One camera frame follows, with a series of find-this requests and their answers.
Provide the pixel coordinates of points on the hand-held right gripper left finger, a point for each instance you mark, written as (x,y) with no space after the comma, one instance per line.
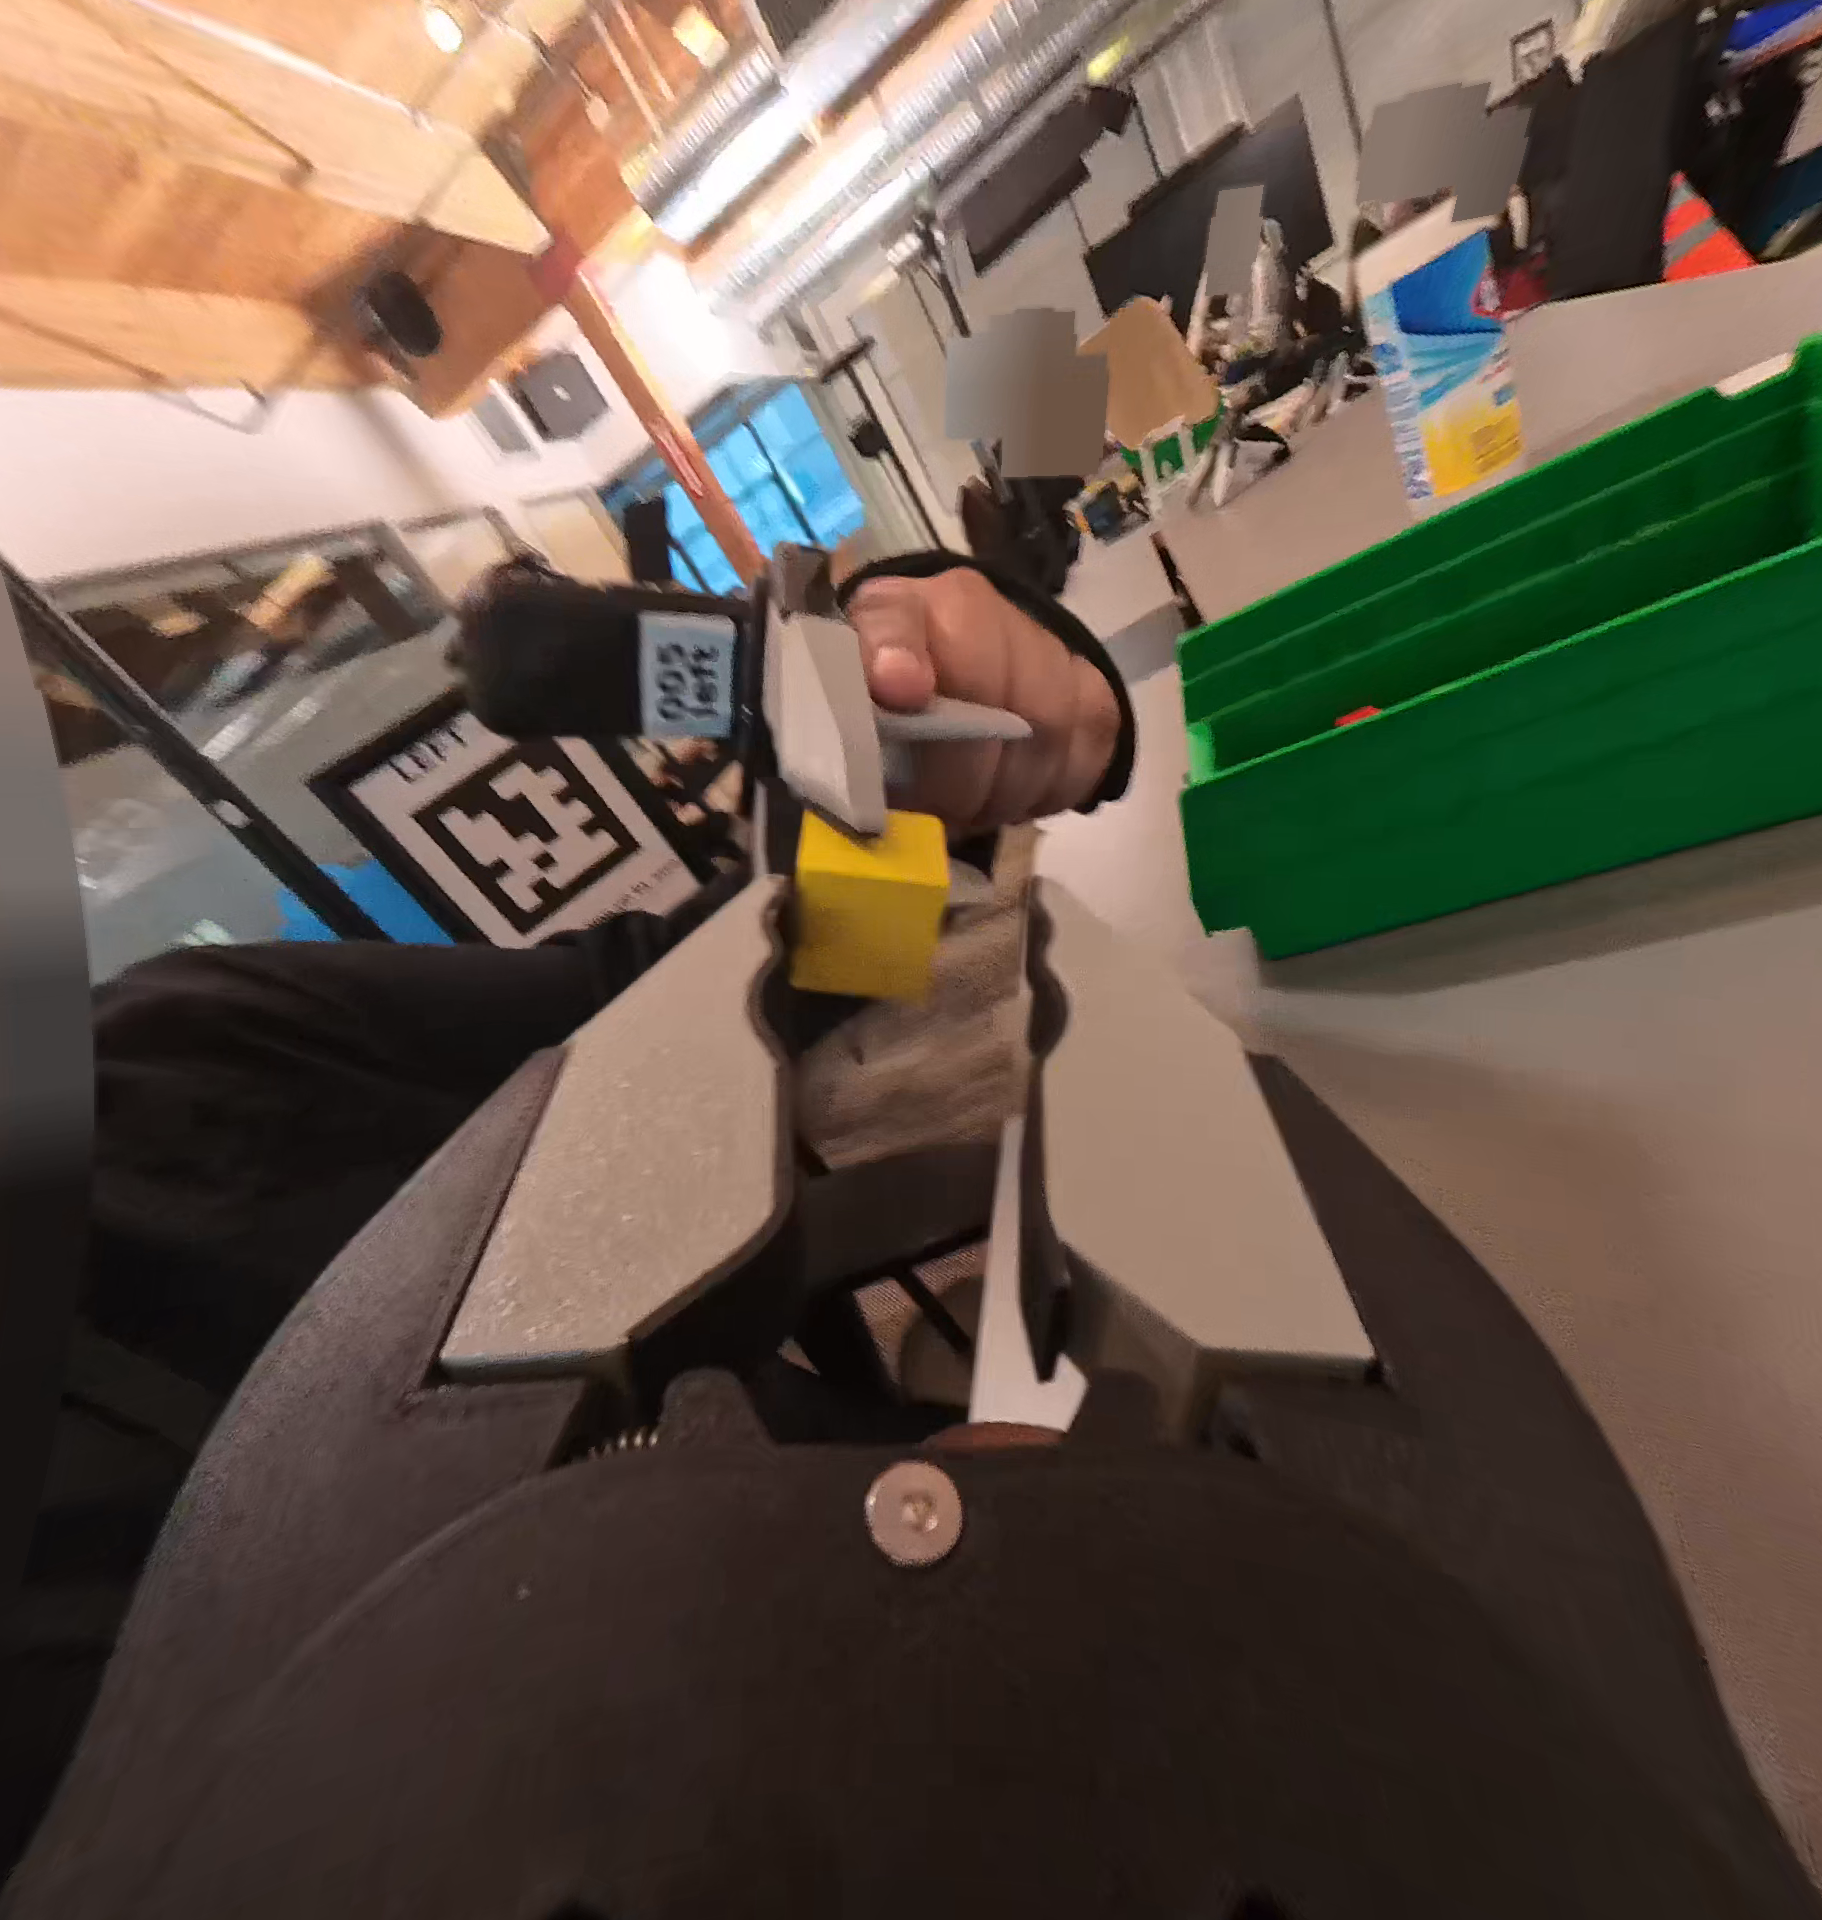
(626,1185)

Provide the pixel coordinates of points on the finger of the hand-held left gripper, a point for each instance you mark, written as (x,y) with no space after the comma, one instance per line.
(956,729)
(829,720)

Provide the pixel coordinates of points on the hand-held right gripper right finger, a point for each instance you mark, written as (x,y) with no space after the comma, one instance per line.
(1197,1185)

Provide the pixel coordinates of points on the yellow wooden cube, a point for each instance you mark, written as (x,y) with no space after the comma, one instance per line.
(867,915)

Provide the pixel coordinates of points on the green plastic bin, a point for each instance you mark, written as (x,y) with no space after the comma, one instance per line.
(1527,781)

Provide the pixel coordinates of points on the grey desk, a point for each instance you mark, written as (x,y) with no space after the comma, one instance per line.
(1601,1200)

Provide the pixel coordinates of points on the person's left hand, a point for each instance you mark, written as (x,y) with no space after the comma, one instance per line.
(1000,675)

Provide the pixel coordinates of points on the framed black-white marker sign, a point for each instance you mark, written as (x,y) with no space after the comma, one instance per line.
(520,824)

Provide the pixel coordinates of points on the green box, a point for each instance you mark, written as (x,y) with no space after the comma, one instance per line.
(1167,453)

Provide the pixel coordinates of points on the black round ceiling fixture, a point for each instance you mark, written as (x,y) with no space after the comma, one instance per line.
(401,315)

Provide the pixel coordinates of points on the tan wooden board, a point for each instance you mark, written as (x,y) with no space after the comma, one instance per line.
(1150,368)

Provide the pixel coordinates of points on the black monitor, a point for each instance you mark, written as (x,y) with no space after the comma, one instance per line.
(1240,195)

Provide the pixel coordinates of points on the white blue wipes canister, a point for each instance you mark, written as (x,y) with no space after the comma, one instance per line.
(1451,374)

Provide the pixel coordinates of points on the orange traffic cone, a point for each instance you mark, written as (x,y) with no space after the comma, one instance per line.
(1706,240)

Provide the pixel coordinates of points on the black wall speaker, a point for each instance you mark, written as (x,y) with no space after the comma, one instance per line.
(558,395)

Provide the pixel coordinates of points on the silver ventilation duct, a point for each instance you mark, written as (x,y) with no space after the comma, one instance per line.
(851,121)

